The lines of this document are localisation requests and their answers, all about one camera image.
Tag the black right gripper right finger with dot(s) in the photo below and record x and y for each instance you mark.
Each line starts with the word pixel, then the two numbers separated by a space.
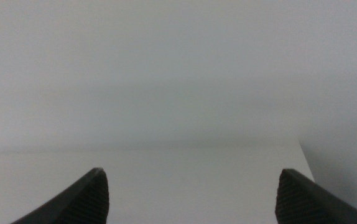
pixel 299 205

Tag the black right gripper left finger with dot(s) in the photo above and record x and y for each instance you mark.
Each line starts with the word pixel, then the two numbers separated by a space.
pixel 85 202

